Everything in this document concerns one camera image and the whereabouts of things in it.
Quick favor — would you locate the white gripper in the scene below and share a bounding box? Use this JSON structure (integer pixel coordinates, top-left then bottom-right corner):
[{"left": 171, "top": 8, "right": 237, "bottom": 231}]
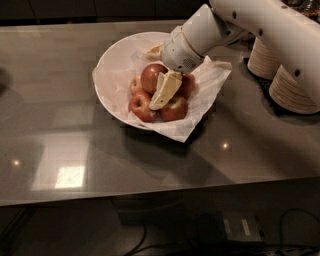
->
[{"left": 144, "top": 26, "right": 204, "bottom": 110}]

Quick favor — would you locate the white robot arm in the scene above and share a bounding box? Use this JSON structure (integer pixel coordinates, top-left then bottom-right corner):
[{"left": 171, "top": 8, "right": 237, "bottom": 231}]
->
[{"left": 150, "top": 0, "right": 320, "bottom": 110}]

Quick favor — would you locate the top red apple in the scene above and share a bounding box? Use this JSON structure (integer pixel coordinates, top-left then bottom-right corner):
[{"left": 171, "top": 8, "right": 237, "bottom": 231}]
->
[{"left": 140, "top": 63, "right": 168, "bottom": 95}]

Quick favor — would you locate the red apple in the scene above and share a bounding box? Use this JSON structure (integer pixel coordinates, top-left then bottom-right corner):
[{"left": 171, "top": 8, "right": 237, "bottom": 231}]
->
[
  {"left": 160, "top": 95, "right": 188, "bottom": 122},
  {"left": 128, "top": 92, "right": 157, "bottom": 122},
  {"left": 129, "top": 76, "right": 143, "bottom": 95},
  {"left": 140, "top": 63, "right": 168, "bottom": 95},
  {"left": 177, "top": 74, "right": 195, "bottom": 99}
]

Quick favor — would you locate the right rear red apple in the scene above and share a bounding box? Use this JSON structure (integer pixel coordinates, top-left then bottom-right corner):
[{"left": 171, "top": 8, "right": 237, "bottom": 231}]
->
[{"left": 177, "top": 74, "right": 195, "bottom": 99}]

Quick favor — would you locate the left rear red apple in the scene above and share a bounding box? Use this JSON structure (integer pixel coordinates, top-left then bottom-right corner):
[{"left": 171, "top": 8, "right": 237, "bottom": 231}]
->
[{"left": 129, "top": 76, "right": 143, "bottom": 95}]

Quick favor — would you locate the white bowl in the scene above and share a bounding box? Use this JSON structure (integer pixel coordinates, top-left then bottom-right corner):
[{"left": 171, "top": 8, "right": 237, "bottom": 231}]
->
[{"left": 94, "top": 31, "right": 201, "bottom": 131}]

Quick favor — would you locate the front right red apple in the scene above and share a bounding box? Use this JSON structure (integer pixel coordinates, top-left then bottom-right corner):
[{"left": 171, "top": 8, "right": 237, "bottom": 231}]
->
[{"left": 160, "top": 95, "right": 188, "bottom": 122}]

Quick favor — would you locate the front left red apple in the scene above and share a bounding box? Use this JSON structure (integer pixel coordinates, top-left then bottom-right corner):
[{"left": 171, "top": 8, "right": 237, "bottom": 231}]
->
[{"left": 128, "top": 92, "right": 157, "bottom": 122}]

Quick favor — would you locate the rear paper bowl stack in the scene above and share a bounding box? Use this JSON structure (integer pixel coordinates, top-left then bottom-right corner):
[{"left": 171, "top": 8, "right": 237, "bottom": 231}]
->
[{"left": 247, "top": 38, "right": 280, "bottom": 80}]

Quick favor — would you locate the paper bowl stack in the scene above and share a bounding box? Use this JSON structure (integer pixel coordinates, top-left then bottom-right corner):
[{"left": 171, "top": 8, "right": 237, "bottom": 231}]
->
[
  {"left": 269, "top": 65, "right": 320, "bottom": 115},
  {"left": 247, "top": 38, "right": 280, "bottom": 80}
]

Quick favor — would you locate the front paper bowl stack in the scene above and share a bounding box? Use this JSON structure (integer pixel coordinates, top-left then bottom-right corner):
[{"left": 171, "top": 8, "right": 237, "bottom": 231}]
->
[{"left": 269, "top": 65, "right": 320, "bottom": 115}]

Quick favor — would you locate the white paper liner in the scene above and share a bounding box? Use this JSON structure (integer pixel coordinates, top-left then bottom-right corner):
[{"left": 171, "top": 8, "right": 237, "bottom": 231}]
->
[{"left": 91, "top": 39, "right": 233, "bottom": 144}]

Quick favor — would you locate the dark box under table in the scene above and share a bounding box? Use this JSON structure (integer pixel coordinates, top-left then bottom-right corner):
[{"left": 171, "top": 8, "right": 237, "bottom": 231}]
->
[{"left": 196, "top": 211, "right": 265, "bottom": 246}]

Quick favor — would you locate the black cable on floor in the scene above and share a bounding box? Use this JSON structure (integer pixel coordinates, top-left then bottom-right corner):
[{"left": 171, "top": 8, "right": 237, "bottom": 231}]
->
[{"left": 123, "top": 208, "right": 320, "bottom": 256}]

